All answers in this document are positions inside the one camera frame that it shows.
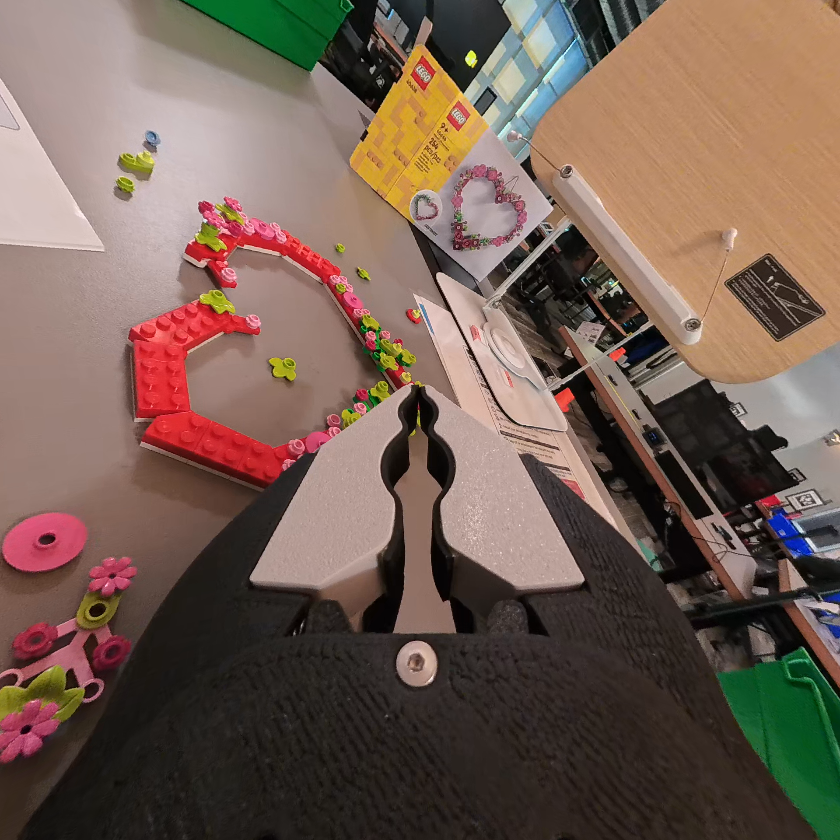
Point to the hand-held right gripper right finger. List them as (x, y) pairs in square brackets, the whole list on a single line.
[(512, 525)]

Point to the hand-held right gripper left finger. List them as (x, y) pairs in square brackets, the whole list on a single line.
[(328, 525)]

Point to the plain red lego wreath segment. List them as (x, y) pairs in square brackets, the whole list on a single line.
[(161, 374)]

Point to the magenta round lego disc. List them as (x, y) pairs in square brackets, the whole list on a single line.
[(62, 544)]

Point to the flowered red lego wreath section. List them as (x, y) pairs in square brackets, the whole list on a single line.
[(295, 253)]

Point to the pink lego flower stem cluster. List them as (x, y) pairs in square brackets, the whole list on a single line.
[(72, 649)]

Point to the loose lime lego flower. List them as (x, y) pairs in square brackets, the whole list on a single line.
[(282, 369)]

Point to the lego set box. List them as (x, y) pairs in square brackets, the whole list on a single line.
[(407, 144)]

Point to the lego instruction booklet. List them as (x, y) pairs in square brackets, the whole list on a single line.
[(33, 197)]

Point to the clear plastic bag with label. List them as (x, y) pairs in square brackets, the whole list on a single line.
[(525, 449)]

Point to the green plastic bin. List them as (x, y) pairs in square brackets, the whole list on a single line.
[(787, 741), (275, 26)]

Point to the wooden board stand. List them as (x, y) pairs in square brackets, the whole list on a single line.
[(689, 131)]

